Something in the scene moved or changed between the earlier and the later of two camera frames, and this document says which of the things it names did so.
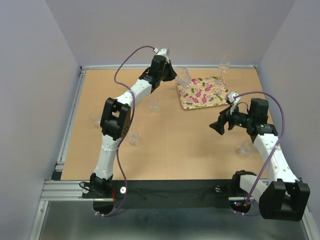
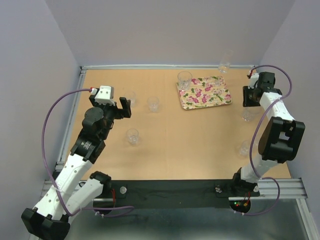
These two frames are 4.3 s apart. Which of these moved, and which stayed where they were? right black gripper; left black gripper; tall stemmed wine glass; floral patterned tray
Moved: right black gripper; left black gripper
Stayed: tall stemmed wine glass; floral patterned tray
